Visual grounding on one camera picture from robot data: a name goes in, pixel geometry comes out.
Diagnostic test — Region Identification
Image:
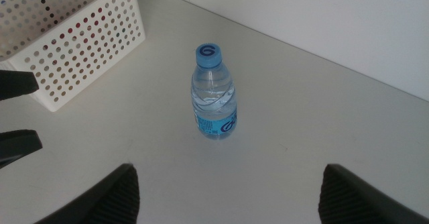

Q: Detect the red soda can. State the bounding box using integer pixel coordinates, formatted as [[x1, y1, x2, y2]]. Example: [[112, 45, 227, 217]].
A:
[[42, 11, 113, 50]]

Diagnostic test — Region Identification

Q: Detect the white perforated plastic basket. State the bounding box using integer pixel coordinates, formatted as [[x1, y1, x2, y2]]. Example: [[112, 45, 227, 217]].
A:
[[0, 0, 147, 113]]

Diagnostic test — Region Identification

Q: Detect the clear water bottle blue cap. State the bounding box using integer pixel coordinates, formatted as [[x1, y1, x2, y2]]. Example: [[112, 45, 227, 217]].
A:
[[190, 42, 238, 140]]

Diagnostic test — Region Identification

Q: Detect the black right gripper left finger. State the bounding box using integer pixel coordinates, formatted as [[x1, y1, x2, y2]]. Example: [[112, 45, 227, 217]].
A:
[[33, 163, 141, 224]]

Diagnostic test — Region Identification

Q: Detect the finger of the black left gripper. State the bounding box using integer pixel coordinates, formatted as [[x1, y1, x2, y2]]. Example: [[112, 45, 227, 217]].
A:
[[0, 129, 44, 170], [0, 69, 40, 101]]

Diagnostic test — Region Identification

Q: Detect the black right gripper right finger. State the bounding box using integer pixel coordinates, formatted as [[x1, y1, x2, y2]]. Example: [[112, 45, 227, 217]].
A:
[[317, 164, 429, 224]]

